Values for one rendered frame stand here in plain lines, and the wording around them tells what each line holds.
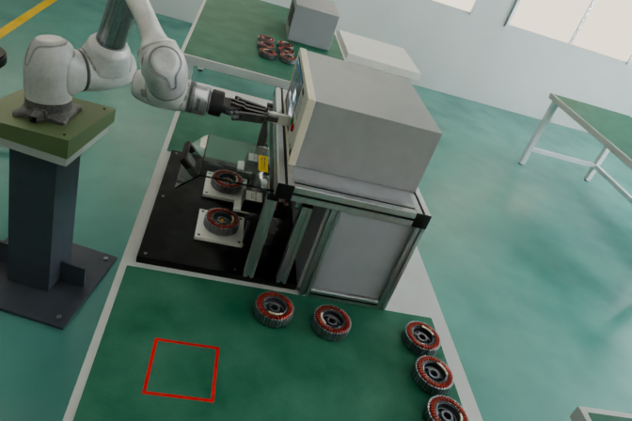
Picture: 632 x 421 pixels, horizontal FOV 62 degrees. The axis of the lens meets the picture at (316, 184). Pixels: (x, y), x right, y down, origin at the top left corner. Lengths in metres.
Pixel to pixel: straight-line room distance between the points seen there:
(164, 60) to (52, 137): 0.75
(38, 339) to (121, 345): 1.03
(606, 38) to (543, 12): 0.93
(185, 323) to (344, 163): 0.60
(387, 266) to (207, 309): 0.53
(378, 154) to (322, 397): 0.65
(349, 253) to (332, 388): 0.38
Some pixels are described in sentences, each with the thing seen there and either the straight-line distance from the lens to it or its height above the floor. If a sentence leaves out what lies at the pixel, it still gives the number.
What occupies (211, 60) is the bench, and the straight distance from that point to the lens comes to 3.16.
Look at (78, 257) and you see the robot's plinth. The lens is 2.71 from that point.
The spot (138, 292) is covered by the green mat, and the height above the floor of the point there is 0.75.
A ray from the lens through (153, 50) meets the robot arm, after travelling 1.35.
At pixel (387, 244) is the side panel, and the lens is 1.55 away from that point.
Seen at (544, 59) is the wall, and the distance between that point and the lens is 7.26.
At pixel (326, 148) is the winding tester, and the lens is 1.46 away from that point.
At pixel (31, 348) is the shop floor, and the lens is 2.37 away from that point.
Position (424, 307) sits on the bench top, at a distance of 1.80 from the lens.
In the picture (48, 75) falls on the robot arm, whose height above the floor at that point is 0.98.
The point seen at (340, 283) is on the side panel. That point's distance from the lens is 1.62.
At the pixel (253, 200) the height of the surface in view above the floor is 0.92.
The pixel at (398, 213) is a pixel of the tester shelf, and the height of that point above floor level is 1.10.
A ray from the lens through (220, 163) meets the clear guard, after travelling 1.50.
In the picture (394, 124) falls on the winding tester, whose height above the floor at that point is 1.31.
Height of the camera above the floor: 1.81
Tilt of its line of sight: 29 degrees down
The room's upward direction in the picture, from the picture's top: 20 degrees clockwise
